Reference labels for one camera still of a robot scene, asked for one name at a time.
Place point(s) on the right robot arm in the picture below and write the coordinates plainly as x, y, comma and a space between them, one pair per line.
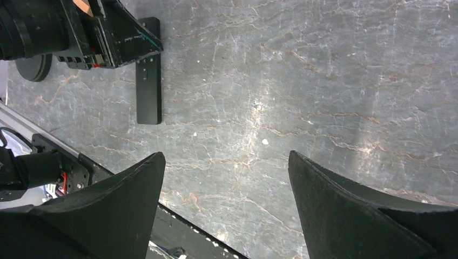
46, 164

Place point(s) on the wooden blocks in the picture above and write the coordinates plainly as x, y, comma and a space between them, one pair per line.
84, 6

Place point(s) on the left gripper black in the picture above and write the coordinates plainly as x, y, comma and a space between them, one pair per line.
109, 39

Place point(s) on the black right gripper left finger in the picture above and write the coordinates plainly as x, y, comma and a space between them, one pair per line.
112, 218

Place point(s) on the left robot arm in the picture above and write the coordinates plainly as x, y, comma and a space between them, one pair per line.
31, 28

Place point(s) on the black remote control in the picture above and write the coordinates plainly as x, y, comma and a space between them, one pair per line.
148, 90

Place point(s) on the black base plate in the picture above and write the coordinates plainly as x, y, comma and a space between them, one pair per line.
172, 236

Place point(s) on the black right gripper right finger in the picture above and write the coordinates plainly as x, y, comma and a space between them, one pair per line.
341, 218

